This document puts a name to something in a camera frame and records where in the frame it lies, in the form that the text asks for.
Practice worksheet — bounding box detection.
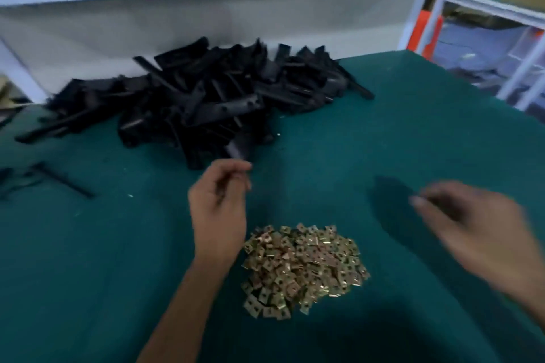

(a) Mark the person's right hand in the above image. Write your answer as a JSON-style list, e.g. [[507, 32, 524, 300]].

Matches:
[[409, 180, 545, 309]]

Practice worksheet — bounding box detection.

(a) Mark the person's left hand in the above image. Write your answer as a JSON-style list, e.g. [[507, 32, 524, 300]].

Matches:
[[187, 158, 254, 270]]

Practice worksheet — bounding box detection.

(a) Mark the pile of brass clip nuts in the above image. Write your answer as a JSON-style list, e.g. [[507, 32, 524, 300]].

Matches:
[[241, 222, 371, 319]]

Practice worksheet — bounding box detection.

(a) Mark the pile of black plastic brackets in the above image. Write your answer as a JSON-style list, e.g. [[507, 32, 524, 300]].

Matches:
[[15, 37, 374, 171]]

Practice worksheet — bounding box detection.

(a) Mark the person's left forearm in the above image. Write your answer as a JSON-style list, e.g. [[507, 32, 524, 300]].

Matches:
[[136, 256, 235, 363]]

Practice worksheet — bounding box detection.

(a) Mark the green table cloth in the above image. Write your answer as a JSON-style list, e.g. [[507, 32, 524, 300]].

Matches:
[[0, 50, 545, 363]]

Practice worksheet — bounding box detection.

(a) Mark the thin black plastic strip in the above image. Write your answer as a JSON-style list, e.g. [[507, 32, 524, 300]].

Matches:
[[30, 163, 97, 200]]

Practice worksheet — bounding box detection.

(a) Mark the white metal rack frame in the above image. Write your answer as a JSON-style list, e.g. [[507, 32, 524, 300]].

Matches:
[[400, 0, 545, 113]]

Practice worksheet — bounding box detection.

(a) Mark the white metal post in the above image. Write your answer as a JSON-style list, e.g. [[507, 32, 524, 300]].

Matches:
[[0, 35, 48, 104]]

